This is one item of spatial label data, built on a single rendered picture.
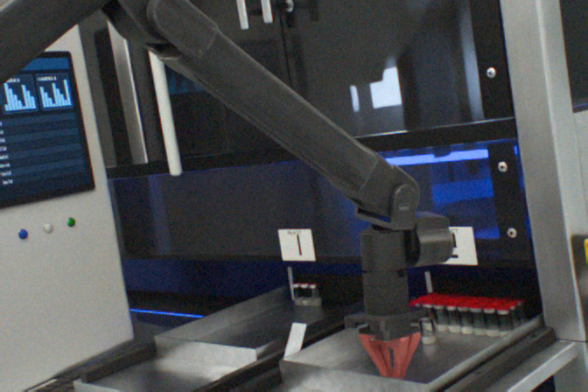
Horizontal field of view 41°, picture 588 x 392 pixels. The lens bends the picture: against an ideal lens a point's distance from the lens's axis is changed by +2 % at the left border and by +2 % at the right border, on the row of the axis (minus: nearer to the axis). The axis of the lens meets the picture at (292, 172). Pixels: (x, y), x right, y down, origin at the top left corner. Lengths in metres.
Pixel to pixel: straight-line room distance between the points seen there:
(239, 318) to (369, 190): 0.68
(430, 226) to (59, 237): 0.94
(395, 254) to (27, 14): 0.52
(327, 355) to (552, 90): 0.51
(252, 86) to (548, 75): 0.47
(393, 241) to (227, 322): 0.62
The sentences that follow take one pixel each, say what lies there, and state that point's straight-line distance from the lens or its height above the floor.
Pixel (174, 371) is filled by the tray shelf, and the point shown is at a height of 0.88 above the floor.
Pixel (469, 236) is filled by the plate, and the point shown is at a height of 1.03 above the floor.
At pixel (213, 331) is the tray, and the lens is 1.52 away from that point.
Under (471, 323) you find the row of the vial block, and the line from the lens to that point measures 1.29.
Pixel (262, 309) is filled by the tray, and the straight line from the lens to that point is 1.61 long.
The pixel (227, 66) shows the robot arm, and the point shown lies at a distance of 0.84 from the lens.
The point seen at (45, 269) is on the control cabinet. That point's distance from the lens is 1.73.
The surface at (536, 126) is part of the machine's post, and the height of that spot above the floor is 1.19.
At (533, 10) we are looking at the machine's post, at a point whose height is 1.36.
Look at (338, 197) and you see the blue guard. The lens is 1.40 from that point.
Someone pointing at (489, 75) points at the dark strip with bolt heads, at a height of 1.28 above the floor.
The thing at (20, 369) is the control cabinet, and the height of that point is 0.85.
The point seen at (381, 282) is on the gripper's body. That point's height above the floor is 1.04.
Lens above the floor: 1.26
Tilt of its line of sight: 4 degrees down
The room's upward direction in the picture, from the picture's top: 9 degrees counter-clockwise
